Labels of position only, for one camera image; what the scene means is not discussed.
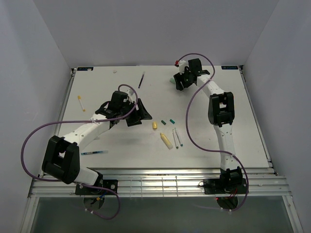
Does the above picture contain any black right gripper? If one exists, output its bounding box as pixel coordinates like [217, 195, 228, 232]
[173, 67, 193, 91]

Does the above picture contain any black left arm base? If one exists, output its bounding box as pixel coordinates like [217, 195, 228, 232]
[74, 180, 119, 196]

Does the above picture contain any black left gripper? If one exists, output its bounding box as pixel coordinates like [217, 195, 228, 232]
[119, 98, 152, 127]

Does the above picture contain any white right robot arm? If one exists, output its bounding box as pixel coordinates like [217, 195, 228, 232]
[173, 58, 243, 193]

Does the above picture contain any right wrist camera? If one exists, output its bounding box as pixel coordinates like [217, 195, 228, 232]
[175, 60, 188, 74]

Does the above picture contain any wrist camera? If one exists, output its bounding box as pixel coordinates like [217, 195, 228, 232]
[126, 89, 136, 100]
[175, 60, 188, 74]

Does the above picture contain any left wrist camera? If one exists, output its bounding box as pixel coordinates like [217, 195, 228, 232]
[126, 89, 136, 100]

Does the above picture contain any blue corner label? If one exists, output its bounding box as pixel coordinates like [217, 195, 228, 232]
[221, 66, 239, 70]
[77, 67, 94, 71]

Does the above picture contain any dark purple pen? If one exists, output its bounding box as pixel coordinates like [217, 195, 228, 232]
[138, 71, 145, 89]

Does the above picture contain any yellow capped white marker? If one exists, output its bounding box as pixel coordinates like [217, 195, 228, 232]
[77, 95, 86, 112]

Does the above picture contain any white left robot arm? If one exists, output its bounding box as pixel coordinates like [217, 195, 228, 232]
[42, 91, 152, 194]

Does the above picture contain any yellow highlighter pen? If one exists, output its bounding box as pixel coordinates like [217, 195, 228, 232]
[160, 133, 173, 149]

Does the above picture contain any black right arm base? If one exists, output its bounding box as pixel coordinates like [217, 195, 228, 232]
[198, 179, 247, 195]

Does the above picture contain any blue gel pen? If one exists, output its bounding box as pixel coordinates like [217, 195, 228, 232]
[81, 150, 108, 155]

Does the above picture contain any teal capped white marker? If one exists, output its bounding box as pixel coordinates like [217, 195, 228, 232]
[172, 129, 179, 149]

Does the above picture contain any blue corner label left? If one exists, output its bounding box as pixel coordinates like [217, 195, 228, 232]
[77, 67, 94, 71]

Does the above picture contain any blue corner label right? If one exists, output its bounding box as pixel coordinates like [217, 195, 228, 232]
[221, 66, 239, 70]

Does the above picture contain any green capped white marker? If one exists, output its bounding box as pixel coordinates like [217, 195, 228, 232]
[174, 128, 183, 147]

